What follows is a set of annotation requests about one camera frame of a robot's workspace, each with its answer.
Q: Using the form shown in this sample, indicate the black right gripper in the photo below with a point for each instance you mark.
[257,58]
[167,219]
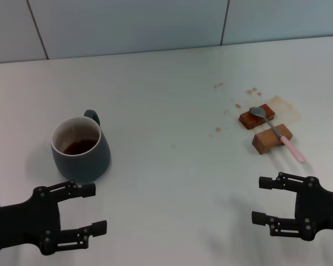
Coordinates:
[322,210]

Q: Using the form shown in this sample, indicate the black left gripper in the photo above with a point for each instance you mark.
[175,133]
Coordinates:
[22,224]

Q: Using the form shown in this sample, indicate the grey ceramic cup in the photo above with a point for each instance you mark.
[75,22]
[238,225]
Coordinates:
[80,163]

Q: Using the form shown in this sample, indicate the light brown wooden block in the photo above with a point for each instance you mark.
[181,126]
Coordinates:
[263,142]

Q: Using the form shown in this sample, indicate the dark reddish wooden block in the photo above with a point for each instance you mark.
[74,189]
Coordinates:
[245,122]

